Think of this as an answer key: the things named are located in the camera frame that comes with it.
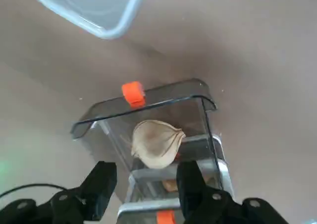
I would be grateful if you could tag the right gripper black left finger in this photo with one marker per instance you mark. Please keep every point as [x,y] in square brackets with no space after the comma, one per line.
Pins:
[74,204]

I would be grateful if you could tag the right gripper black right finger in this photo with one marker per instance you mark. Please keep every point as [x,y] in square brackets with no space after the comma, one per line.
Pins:
[198,204]

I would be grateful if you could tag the small round brown item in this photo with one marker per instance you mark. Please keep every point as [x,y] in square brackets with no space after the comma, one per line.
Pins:
[170,185]

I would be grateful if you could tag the clear plastic container lid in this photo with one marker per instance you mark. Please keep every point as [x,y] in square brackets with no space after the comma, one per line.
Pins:
[99,11]

